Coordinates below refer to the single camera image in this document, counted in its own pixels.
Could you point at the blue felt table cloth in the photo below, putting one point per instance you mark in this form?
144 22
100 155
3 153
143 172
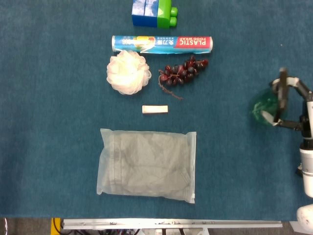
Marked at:
49 110

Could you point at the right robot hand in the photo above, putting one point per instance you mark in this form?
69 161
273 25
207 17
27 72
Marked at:
305 93

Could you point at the plastic food wrap roll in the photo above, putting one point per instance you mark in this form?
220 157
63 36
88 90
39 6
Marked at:
168 44

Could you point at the small white folded card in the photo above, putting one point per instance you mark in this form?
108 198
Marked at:
155 109

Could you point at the green spray bottle black trigger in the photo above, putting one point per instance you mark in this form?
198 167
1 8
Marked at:
265 105

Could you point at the white mesh bath loofah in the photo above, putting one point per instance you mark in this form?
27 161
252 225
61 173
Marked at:
127 73

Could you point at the frosted zip bag grey clothes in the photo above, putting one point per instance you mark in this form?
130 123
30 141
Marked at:
146 166

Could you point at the dark red grape bunch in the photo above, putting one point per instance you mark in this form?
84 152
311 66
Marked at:
185 71

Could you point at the blue toy building block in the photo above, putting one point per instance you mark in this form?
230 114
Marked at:
138 12
151 13

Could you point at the aluminium profile rail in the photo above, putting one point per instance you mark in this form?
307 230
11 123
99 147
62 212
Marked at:
171 223

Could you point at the green toy building block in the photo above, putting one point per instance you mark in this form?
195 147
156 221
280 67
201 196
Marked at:
165 14

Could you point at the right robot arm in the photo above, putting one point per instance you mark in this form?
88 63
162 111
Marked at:
307 166

